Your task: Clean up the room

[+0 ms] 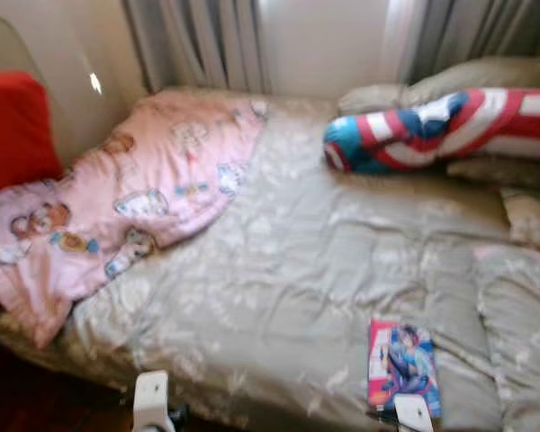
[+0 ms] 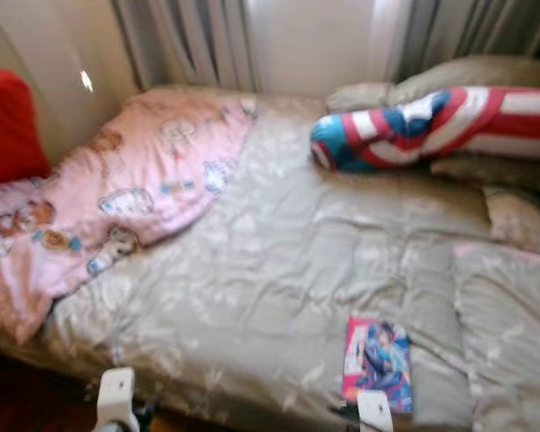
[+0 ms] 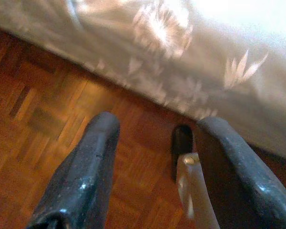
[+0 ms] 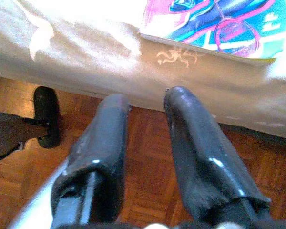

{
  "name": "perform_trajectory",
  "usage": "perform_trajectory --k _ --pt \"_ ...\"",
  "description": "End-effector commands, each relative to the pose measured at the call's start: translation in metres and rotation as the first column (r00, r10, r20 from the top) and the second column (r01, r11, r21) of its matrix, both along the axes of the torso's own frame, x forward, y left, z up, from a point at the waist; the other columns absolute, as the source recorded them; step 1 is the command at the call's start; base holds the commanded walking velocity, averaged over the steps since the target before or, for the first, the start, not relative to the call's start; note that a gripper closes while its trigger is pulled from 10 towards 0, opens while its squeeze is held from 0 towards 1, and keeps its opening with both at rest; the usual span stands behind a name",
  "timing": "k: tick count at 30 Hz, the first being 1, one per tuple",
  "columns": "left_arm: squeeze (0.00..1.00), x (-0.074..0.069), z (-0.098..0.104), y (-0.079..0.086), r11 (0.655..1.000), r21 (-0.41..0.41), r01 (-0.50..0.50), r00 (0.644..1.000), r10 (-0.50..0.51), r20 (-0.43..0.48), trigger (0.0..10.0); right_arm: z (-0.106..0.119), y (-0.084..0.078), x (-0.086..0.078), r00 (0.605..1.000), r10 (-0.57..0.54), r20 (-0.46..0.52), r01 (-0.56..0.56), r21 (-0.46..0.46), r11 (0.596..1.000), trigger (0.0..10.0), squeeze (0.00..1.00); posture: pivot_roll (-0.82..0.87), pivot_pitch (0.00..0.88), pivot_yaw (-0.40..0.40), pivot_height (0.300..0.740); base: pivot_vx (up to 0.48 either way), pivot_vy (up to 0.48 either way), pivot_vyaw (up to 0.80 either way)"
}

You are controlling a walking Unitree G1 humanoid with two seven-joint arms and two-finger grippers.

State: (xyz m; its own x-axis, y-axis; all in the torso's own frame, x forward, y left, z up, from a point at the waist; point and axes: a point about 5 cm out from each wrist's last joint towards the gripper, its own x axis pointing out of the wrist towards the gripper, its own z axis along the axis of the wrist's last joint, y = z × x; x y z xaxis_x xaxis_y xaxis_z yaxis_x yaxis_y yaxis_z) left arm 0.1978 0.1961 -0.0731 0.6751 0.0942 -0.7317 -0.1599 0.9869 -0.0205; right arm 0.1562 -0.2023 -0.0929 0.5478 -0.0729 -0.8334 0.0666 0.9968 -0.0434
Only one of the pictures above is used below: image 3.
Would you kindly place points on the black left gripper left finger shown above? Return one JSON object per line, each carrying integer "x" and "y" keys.
{"x": 85, "y": 171}

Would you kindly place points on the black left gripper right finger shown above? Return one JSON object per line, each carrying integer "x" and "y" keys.
{"x": 248, "y": 186}

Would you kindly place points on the silver left robot leg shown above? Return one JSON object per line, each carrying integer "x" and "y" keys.
{"x": 193, "y": 190}

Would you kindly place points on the bed with grey floral sheet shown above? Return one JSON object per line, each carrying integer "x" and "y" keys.
{"x": 157, "y": 59}

